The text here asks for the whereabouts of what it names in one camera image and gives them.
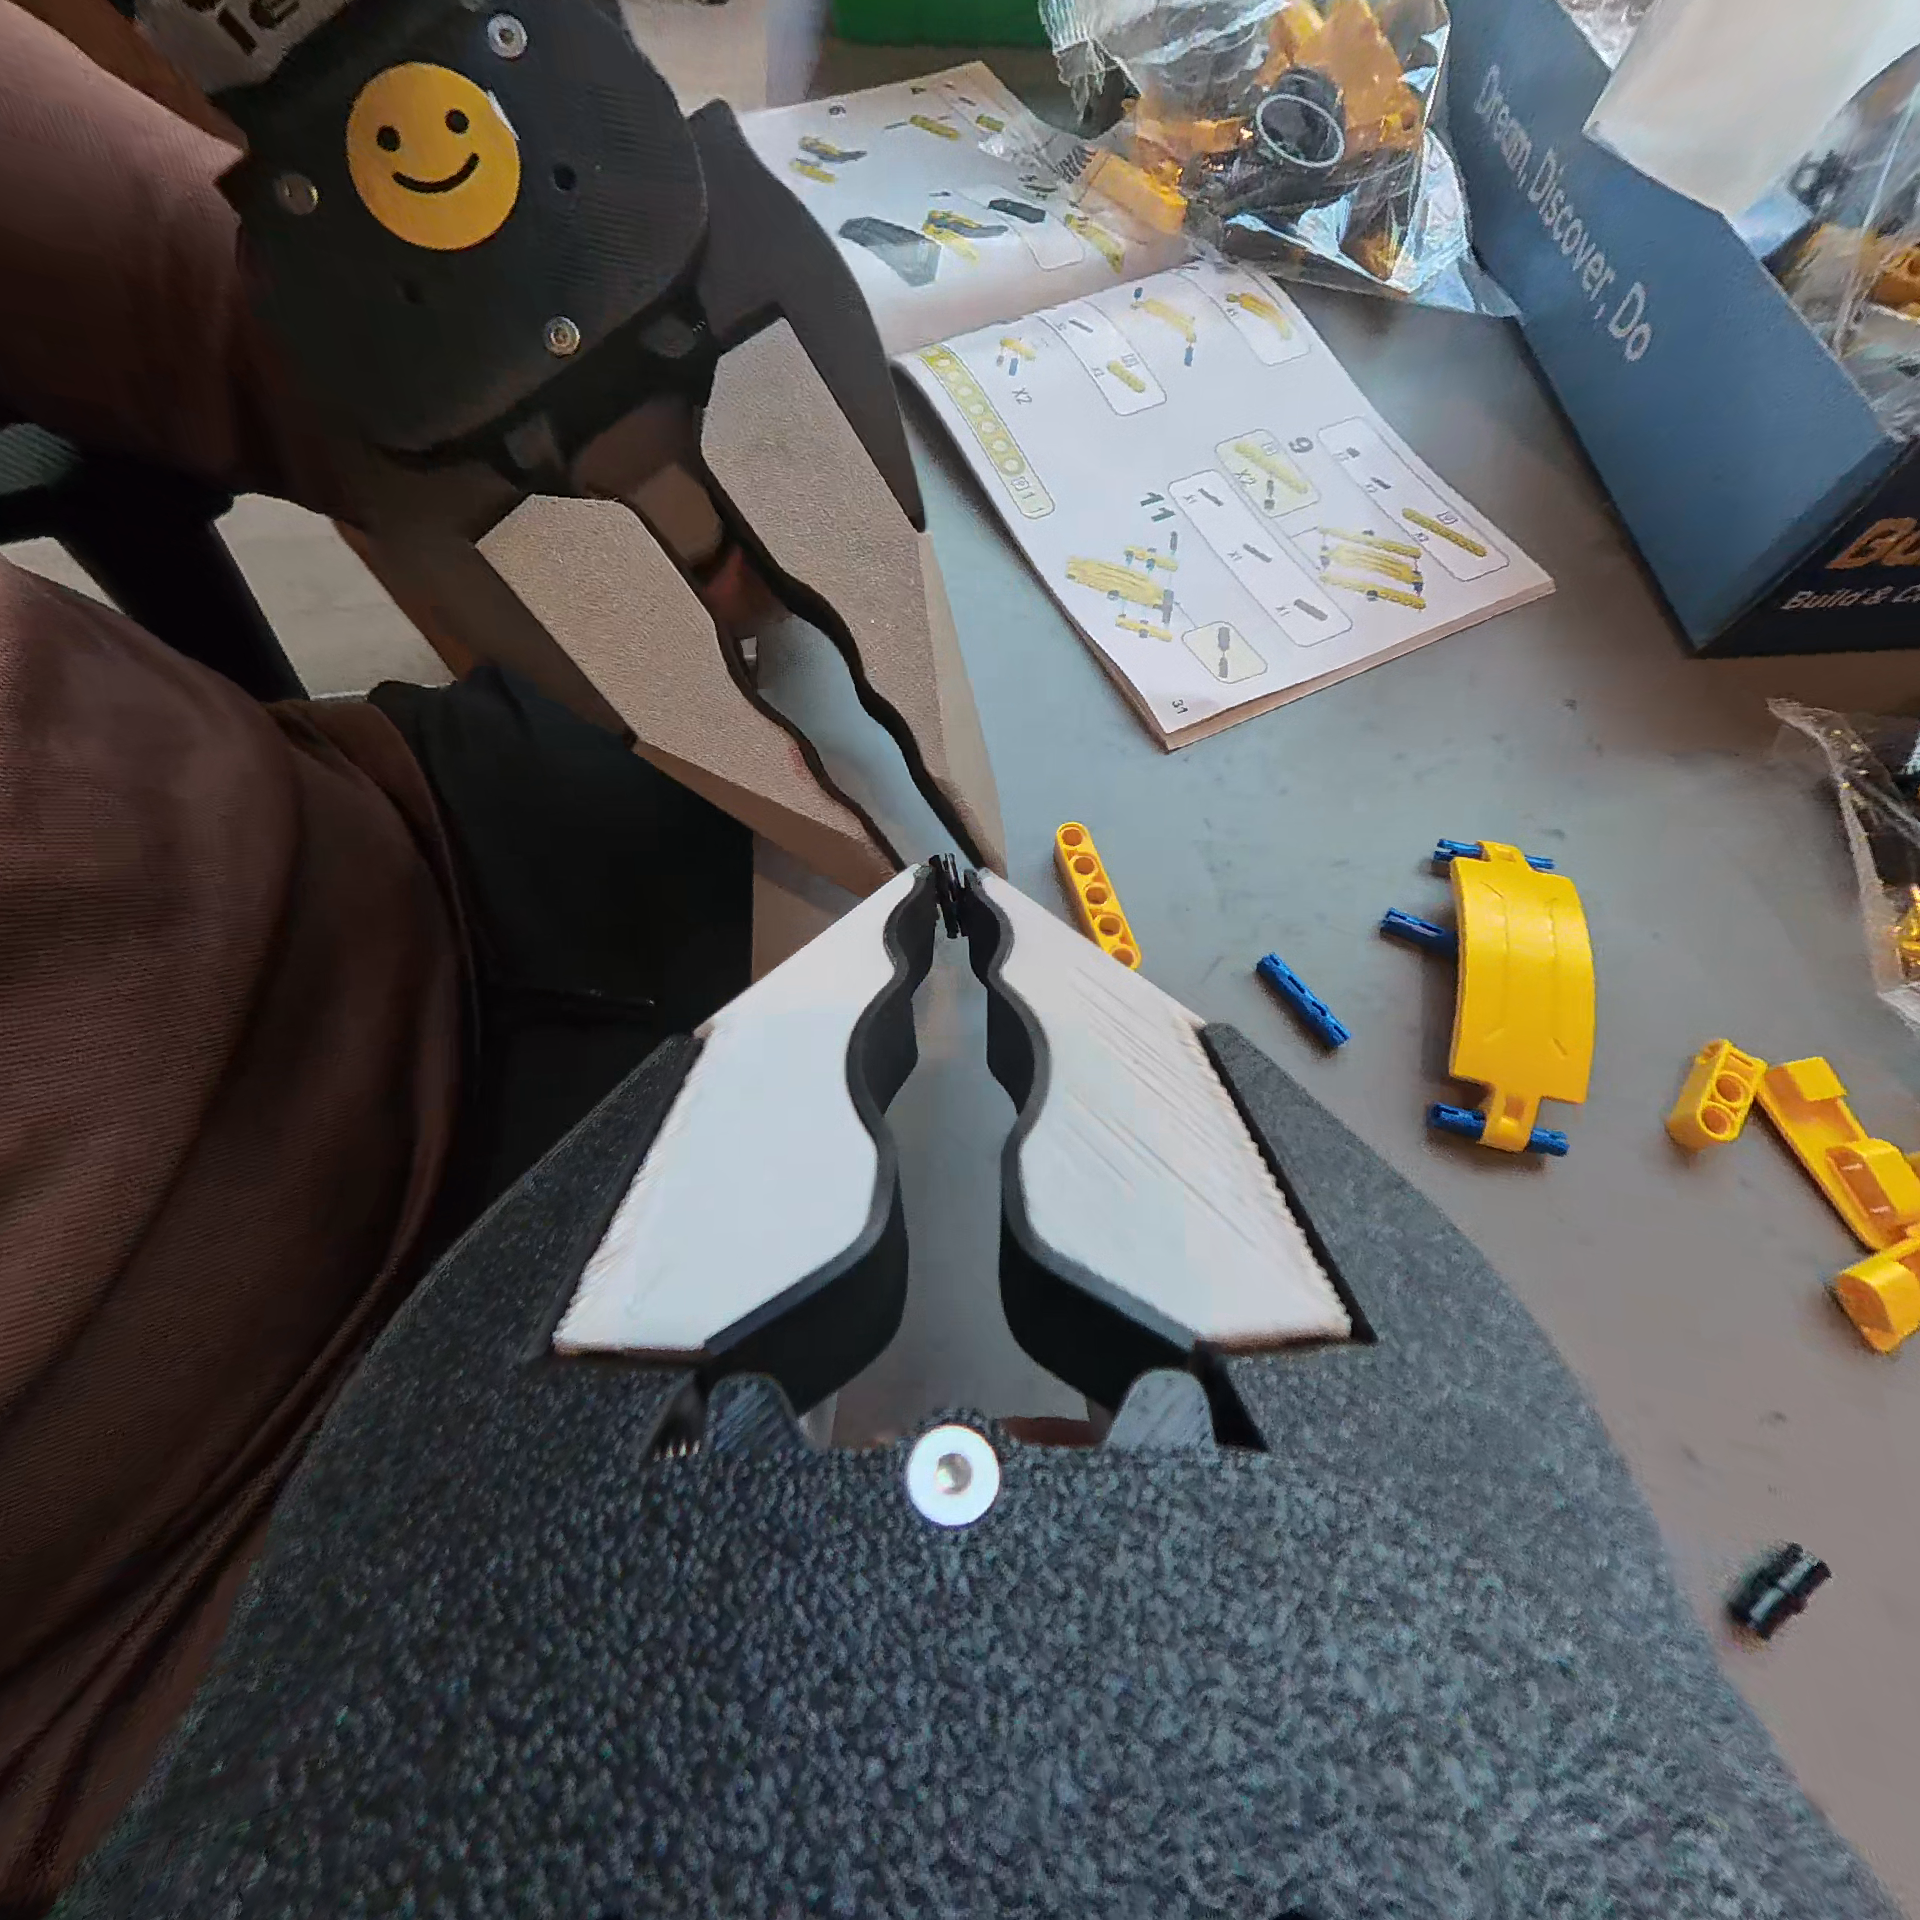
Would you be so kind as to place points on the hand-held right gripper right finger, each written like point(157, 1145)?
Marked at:
point(1171, 1184)

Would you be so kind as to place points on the yellow short holed beam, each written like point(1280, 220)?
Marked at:
point(1717, 1096)

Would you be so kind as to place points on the black chair armrest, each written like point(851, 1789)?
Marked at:
point(135, 571)

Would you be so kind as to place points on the yellow curved liftarm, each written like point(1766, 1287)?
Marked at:
point(1846, 1149)

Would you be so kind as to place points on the person's brown shirt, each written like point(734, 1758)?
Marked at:
point(195, 1125)

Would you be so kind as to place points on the yellow panel brick blue pin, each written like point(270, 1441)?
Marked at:
point(1523, 991)

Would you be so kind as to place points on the open instruction booklet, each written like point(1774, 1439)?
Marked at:
point(1202, 451)

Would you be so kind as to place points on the clear bag of small pins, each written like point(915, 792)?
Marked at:
point(1875, 840)

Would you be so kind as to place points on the yellow five-hole beam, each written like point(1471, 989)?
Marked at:
point(1099, 896)

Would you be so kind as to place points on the person's black pants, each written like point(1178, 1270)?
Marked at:
point(600, 902)

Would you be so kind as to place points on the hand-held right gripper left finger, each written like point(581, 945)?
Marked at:
point(734, 1184)

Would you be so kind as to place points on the small black pin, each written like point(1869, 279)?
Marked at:
point(949, 896)
point(1780, 1588)

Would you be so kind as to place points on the yellow pin connector block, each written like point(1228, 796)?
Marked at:
point(1883, 1300)

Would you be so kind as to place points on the clear bag of yellow beams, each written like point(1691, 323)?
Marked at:
point(1291, 136)

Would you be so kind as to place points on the large white label parts bag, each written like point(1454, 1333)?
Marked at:
point(1695, 89)

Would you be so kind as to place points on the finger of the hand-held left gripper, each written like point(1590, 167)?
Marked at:
point(840, 524)
point(662, 661)

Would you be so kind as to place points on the blue cardboard kit box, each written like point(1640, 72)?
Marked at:
point(1652, 375)

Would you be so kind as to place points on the blue long pin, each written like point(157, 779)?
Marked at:
point(1419, 932)
point(1301, 1001)

